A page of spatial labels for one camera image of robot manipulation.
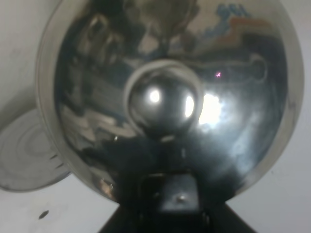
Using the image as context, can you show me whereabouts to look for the steel saucer under teapot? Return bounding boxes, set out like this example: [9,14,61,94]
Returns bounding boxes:
[0,109,70,192]

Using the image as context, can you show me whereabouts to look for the stainless steel teapot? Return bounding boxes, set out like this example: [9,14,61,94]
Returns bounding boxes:
[35,0,306,233]

